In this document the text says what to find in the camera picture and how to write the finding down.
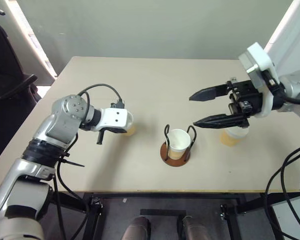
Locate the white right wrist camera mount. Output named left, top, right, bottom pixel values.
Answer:
left=238, top=42, right=281, bottom=118

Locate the white tan paper cup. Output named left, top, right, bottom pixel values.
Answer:
left=122, top=111, right=137, bottom=137
left=219, top=126, right=249, bottom=147
left=167, top=128, right=192, bottom=161

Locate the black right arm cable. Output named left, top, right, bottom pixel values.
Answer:
left=264, top=70, right=300, bottom=105

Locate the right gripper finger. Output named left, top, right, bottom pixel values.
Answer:
left=188, top=83, right=232, bottom=102
left=192, top=113, right=250, bottom=130

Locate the brown round cup holder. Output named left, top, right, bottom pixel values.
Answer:
left=159, top=124, right=197, bottom=167

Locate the black zip tie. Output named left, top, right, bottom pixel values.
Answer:
left=55, top=151, right=86, bottom=169

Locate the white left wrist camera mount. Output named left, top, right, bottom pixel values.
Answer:
left=94, top=107, right=131, bottom=134

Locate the dark rounded shape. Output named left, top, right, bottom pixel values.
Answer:
left=120, top=215, right=152, bottom=240

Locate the black hanging cable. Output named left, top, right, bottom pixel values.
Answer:
left=264, top=143, right=300, bottom=240
left=279, top=149, right=300, bottom=233
left=51, top=132, right=91, bottom=240

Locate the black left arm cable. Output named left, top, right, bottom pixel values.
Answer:
left=77, top=83, right=126, bottom=110

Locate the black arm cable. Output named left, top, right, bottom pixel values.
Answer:
left=77, top=83, right=126, bottom=110
left=264, top=70, right=300, bottom=105

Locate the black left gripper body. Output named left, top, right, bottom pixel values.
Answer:
left=100, top=126, right=129, bottom=135

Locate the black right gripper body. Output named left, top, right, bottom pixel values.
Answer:
left=226, top=79, right=264, bottom=126

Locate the black metal table frame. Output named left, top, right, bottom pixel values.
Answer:
left=49, top=191, right=275, bottom=240

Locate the black office chair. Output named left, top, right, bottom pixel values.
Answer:
left=0, top=7, right=42, bottom=164

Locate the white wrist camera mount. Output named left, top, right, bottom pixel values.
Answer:
left=94, top=107, right=131, bottom=134
left=238, top=42, right=281, bottom=118

